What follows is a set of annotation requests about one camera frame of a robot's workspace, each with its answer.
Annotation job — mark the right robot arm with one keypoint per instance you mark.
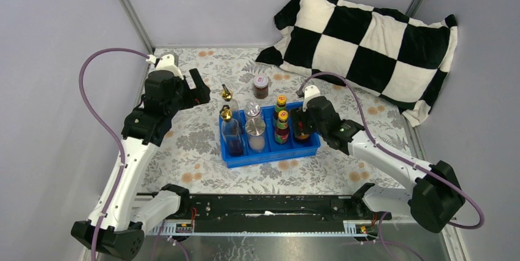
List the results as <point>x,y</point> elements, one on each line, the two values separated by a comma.
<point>429,193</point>

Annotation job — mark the glass oil bottle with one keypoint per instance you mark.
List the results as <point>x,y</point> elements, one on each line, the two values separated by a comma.
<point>230,130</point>
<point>227,96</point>

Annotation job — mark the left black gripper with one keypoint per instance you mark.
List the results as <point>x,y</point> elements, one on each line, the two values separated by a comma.
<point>202,90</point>

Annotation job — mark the red lid chili jar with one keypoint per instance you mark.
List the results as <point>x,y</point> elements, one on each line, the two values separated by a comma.
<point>299,124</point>

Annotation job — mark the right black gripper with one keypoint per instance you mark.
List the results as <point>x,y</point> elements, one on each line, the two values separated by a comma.
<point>301,116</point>

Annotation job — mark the blue divided plastic bin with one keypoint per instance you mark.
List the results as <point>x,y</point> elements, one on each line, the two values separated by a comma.
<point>272,151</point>

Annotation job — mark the black white checkered pillow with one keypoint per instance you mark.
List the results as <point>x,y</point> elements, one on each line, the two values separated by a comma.
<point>382,51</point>

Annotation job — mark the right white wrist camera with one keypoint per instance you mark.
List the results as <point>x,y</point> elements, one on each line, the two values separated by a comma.
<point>308,93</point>

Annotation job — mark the metal lid shaker jar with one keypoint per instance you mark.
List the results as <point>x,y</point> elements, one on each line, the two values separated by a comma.
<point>252,111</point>

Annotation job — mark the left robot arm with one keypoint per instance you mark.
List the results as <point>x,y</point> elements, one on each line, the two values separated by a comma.
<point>113,227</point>

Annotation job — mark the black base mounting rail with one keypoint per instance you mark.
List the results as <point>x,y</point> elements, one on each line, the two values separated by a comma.
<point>263,213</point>

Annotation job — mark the tall glass spice canister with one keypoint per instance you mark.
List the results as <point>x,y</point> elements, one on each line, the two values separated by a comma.
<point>256,129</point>

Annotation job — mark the sauce bottle yellow cap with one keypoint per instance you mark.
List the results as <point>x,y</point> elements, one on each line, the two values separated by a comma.
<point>279,106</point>
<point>282,129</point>

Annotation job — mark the floral fern tablecloth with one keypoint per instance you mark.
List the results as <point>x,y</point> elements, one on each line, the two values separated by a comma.
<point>190,154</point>

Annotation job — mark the white lid sauce jar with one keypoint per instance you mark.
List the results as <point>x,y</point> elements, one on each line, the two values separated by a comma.
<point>261,86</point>

